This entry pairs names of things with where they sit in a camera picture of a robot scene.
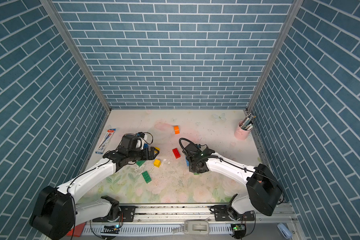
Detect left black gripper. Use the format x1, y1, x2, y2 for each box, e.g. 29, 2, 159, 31
127, 146, 160, 162

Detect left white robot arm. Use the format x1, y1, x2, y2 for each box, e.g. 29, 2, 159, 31
30, 147, 160, 240

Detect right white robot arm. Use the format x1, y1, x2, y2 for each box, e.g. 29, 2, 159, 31
179, 138, 284, 221

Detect yellow square lego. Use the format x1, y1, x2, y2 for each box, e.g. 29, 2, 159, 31
153, 159, 161, 168

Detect green long lego upper-left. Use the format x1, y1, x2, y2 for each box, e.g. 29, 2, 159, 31
136, 161, 146, 167

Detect red long lego brick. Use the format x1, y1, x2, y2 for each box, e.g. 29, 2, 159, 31
172, 148, 181, 159

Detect green long lego lower-left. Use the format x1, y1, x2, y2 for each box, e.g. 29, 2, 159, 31
142, 171, 152, 184

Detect orange half-round lego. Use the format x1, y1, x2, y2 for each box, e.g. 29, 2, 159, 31
174, 126, 180, 135

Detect pen package box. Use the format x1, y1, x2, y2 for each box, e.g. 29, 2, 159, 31
95, 129, 116, 154

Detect pink pen cup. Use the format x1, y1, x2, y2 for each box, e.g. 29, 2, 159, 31
234, 120, 253, 141

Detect pens in cup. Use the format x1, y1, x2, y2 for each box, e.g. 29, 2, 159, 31
239, 113, 256, 131

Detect light blue object corner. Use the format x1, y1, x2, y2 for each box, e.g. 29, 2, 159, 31
277, 223, 293, 240

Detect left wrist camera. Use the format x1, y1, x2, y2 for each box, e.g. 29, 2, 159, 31
136, 132, 149, 150

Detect grey clamp handle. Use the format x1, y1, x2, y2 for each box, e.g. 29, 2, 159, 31
172, 220, 210, 236

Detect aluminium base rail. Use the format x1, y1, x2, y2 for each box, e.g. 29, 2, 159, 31
81, 204, 302, 240

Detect red tool on rail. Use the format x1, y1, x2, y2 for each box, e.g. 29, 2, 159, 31
66, 223, 86, 237

